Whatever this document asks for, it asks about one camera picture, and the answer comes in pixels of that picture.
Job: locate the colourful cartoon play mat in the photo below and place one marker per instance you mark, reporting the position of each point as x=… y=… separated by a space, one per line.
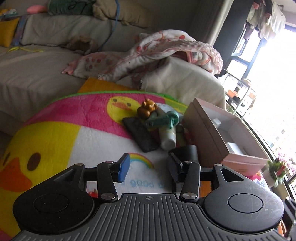
x=82 y=128

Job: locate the black wallet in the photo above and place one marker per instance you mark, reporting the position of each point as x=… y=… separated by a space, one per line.
x=144 y=139

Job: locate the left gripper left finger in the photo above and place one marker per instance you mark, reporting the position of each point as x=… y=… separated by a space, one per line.
x=109 y=173

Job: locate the pink floral baby blanket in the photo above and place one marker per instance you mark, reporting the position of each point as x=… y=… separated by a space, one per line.
x=112 y=66

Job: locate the white charger box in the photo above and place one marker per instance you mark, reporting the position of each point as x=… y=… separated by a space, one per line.
x=235 y=149

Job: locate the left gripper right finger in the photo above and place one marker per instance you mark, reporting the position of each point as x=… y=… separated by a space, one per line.
x=188 y=174

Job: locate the yellow cushion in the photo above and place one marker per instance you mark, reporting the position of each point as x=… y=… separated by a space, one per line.
x=7 y=31

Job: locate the beige sofa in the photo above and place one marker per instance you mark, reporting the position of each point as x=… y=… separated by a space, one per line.
x=55 y=54

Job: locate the teal plastic crank handle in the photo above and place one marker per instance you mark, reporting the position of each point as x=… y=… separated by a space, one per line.
x=168 y=120

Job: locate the brown bear figurine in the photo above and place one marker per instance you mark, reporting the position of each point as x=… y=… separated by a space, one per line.
x=147 y=107

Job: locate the beige pillow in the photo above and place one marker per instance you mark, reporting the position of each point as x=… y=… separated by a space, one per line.
x=130 y=13

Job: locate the potted flower plant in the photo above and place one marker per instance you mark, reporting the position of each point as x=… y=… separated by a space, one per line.
x=283 y=167

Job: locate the white cream tube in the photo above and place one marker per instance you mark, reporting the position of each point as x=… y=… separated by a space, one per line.
x=167 y=136

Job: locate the pink cardboard box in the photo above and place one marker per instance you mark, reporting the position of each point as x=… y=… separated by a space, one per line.
x=211 y=128

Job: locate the metal balcony shelf rack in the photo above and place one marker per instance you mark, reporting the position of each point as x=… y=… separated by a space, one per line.
x=240 y=97

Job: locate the green plush toy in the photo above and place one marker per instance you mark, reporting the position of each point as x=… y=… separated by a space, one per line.
x=70 y=7

